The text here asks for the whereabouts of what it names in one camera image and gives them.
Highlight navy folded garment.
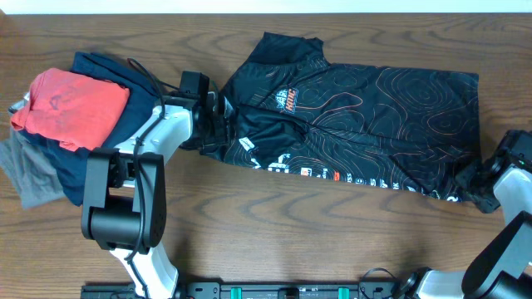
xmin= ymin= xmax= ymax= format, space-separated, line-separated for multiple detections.
xmin=22 ymin=51 xmax=158 ymax=206

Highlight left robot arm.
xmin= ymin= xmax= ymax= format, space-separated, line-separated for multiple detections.
xmin=81 ymin=71 xmax=225 ymax=298

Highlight grey folded garment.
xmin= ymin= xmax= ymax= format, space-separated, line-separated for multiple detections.
xmin=1 ymin=129 xmax=65 ymax=209

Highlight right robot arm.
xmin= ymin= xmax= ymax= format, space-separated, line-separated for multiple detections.
xmin=405 ymin=130 xmax=531 ymax=299

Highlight orange folded shirt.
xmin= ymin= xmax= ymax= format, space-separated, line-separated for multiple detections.
xmin=11 ymin=68 xmax=130 ymax=152

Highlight black orange patterned jersey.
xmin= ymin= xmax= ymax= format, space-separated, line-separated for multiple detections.
xmin=201 ymin=33 xmax=480 ymax=202

